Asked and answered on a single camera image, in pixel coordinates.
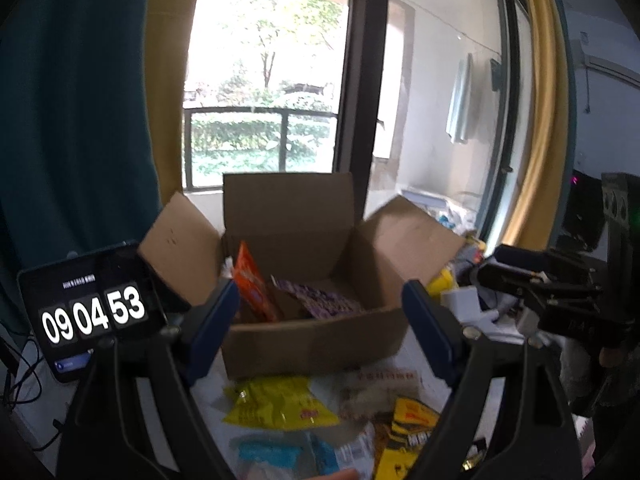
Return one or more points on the black tablet clock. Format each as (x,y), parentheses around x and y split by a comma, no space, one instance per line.
(73,303)

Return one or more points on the yellow curtain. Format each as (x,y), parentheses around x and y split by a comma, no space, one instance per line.
(166,44)
(532,221)

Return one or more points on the purple snack bag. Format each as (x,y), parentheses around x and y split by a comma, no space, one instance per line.
(318,303)

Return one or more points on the yellow curtain left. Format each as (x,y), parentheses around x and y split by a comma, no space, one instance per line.
(166,44)

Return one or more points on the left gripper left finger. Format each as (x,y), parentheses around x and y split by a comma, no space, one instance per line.
(133,415)

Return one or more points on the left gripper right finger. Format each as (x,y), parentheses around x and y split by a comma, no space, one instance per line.
(534,436)

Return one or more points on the yellow wet wipes pack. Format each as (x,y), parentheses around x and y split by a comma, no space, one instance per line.
(442,282)

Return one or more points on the teal curtain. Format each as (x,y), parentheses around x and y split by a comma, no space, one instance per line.
(77,171)

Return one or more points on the toast bread bag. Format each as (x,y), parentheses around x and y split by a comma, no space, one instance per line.
(365,393)

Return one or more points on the orange snack bag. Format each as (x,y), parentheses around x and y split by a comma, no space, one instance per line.
(252,286)

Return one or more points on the yellow black snack bag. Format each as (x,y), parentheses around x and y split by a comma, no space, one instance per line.
(400,437)

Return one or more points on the yellow curtain right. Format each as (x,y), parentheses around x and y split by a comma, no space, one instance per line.
(532,221)

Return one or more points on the light blue snack pack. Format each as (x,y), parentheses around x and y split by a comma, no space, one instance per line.
(260,457)

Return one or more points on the operator thumb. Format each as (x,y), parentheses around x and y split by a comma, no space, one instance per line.
(347,474)

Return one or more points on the brown cardboard box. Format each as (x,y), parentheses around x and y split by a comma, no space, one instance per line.
(301,228)

